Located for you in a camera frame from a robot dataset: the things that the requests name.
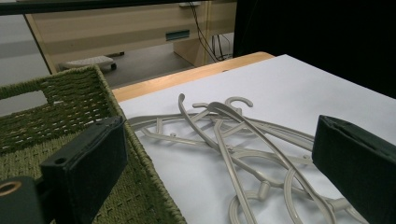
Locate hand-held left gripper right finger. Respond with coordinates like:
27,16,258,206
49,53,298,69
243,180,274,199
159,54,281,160
311,114,396,224

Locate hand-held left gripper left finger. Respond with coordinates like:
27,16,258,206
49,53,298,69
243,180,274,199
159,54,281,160
40,116,129,224

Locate green woven basket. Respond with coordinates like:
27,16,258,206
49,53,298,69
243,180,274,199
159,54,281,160
0,64,188,224

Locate beige plastic clothes hanger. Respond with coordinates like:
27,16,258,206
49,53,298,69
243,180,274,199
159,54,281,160
177,92,281,224
128,95,316,166
207,101,372,224

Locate low wheeled dolly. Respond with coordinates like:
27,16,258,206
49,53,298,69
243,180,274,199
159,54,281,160
58,55,119,72

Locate white table cover sheet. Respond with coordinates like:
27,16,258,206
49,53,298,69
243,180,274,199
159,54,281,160
118,54,396,224

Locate light wooden desk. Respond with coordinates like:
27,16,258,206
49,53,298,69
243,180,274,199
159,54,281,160
24,0,238,76

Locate black curtain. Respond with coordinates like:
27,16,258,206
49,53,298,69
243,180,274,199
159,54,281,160
233,0,396,100

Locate black horizontal frame bar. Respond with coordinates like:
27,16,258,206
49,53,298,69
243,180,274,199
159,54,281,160
0,0,188,17

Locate black hanging desk cables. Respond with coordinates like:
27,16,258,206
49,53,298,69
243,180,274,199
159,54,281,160
187,1,233,63

